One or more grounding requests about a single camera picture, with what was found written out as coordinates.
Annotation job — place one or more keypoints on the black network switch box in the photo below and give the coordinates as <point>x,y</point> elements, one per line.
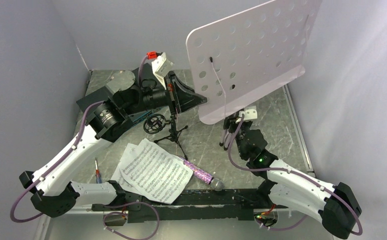
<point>97,91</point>

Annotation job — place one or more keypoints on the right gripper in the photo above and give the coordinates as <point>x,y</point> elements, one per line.
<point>230,120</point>

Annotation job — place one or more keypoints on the lilac perforated music stand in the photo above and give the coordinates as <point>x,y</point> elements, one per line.
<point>239,59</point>

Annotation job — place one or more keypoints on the purple glitter microphone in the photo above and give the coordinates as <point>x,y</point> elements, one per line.
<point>215,183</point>

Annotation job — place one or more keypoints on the sheet music page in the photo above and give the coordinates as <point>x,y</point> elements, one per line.
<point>118,173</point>
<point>156,174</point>

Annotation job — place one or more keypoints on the red blue screwdriver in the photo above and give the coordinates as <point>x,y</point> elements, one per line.
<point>98,177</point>

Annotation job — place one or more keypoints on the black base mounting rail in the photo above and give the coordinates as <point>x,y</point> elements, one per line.
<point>200,204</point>

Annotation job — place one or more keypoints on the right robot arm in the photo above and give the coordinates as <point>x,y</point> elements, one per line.
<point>335,206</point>

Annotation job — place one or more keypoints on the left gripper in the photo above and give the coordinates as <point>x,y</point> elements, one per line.
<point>183,98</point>

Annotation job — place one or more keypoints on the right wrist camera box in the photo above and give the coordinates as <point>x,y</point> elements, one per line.
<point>248,113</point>

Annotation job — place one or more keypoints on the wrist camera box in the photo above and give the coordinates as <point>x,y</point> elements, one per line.
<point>161,66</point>
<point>248,113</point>

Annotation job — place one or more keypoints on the sheet music lower page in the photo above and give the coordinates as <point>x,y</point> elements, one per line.
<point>118,173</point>

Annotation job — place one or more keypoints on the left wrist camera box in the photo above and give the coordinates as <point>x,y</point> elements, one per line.
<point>161,66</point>

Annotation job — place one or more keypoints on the sheet music top page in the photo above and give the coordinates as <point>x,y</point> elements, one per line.
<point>156,174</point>

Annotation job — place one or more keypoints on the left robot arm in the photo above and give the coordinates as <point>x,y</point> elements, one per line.
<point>53,190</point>

